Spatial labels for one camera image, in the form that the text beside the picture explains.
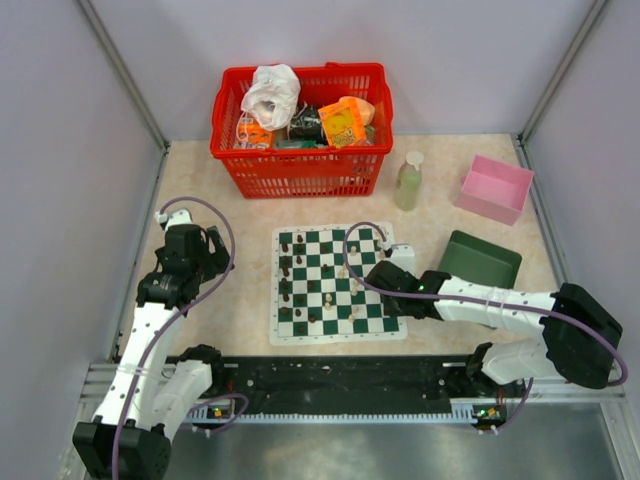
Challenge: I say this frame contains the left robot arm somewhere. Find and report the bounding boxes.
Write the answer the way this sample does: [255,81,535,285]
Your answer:
[72,209,233,479]

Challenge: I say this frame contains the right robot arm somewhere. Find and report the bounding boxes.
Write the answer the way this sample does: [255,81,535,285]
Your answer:
[365,251,623,396]

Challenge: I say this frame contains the green white chess mat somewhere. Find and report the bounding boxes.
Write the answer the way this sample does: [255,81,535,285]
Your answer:
[269,222,408,346]

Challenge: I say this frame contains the dark bishop chess piece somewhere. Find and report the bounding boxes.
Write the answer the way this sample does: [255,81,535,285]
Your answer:
[281,257,290,277]

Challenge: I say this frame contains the dark queen chess piece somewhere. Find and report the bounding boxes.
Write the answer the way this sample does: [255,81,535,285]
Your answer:
[279,278,291,303]

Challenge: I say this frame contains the dark green box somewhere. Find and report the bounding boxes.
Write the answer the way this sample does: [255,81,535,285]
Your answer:
[438,229,523,331]

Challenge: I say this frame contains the green liquid bottle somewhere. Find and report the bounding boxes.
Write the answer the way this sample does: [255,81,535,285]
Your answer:
[394,150,424,211]

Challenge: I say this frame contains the small orange packet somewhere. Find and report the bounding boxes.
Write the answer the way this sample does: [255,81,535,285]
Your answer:
[234,112,274,149]

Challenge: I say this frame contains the pink open box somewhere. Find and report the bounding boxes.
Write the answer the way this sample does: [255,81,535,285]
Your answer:
[453,155,534,226]

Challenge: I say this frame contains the red plastic basket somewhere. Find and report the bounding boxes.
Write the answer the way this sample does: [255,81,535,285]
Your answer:
[210,63,393,199]

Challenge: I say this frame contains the orange snack box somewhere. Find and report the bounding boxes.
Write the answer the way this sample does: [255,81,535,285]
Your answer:
[318,96,376,148]

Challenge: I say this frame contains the black wrapped package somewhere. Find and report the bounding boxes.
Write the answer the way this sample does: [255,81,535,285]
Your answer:
[287,105,324,143]

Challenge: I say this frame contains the white crumpled plastic bag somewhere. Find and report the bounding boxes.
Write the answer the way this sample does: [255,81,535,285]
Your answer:
[241,64,301,131]

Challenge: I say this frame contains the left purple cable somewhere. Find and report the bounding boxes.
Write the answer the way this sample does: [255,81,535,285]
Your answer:
[110,196,250,480]

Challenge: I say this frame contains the purple cable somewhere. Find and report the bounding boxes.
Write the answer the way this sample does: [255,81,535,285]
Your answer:
[343,221,629,435]
[110,196,250,480]

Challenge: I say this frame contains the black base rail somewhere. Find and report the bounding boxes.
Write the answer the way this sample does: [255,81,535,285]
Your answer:
[204,355,525,415]

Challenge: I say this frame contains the aluminium frame rail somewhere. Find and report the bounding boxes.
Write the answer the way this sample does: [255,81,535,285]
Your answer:
[74,0,171,151]

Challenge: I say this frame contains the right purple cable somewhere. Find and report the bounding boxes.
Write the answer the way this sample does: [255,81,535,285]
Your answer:
[343,221,629,435]

